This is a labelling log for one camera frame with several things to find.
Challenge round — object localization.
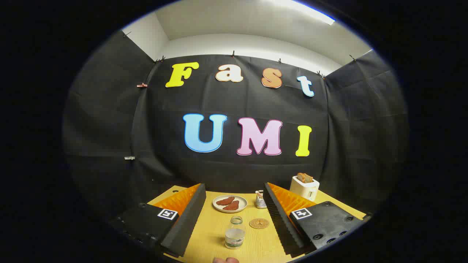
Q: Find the white round plate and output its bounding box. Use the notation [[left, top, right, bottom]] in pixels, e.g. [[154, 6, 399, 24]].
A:
[[212, 195, 248, 213]]

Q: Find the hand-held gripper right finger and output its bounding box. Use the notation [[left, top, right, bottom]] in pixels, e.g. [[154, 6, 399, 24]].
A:
[[263, 182, 373, 256]]

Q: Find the wooden table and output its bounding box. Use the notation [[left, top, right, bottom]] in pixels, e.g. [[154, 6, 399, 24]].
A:
[[146, 185, 367, 263]]

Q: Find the black backdrop cloth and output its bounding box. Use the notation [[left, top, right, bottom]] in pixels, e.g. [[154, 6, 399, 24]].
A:
[[62, 31, 409, 220]]

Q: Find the white toaster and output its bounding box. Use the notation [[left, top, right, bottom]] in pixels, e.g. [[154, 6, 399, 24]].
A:
[[290, 176, 320, 201]]

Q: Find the clear plastic juice bottle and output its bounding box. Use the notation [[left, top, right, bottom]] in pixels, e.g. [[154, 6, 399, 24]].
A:
[[225, 216, 246, 249]]

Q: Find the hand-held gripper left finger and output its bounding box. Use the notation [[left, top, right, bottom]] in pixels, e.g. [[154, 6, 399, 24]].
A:
[[109, 183, 207, 258]]

